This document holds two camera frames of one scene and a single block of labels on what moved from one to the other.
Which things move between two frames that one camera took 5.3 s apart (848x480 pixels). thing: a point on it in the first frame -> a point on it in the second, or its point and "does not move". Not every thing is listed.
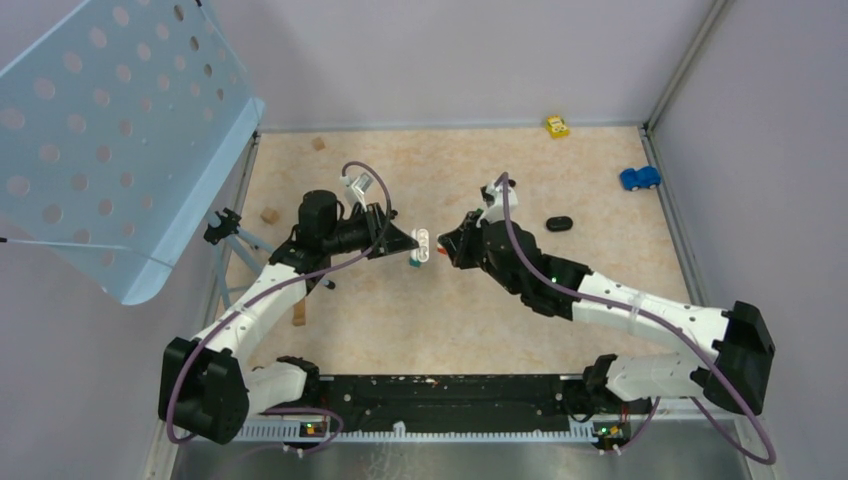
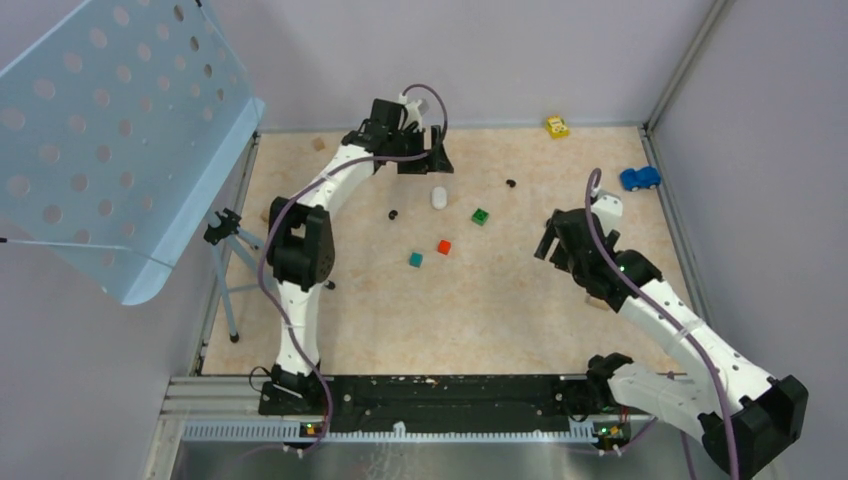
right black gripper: x=459 y=241 -> x=548 y=241
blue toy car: x=648 y=176 does not move
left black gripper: x=376 y=222 -> x=438 y=163
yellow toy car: x=557 y=127 does not move
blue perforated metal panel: x=121 y=124 does not move
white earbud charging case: x=421 y=236 -> x=439 y=197
